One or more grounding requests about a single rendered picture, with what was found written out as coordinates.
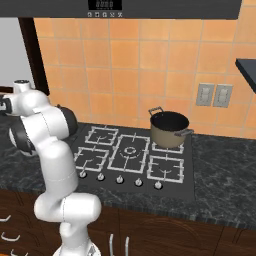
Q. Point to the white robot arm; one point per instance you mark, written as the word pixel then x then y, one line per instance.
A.
pixel 56 160

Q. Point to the dark brown tall cupboard panel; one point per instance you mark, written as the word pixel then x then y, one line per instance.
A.
pixel 35 56

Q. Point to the dark wall shelf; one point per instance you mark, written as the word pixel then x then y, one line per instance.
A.
pixel 248 70

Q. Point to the black gas hob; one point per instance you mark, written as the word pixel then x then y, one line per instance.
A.
pixel 133 188

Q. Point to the tan cooking pot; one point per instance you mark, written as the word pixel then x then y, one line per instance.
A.
pixel 166 138

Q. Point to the grey wall socket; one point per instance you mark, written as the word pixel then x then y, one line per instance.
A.
pixel 205 94
pixel 222 96

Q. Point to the silver hob knob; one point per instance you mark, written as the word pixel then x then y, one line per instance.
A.
pixel 82 174
pixel 158 184
pixel 101 177
pixel 119 179
pixel 138 182

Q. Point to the dark grey range hood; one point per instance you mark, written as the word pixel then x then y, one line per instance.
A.
pixel 166 8

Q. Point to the dark wood drawer front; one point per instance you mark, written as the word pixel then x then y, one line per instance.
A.
pixel 20 206
pixel 36 250
pixel 28 231

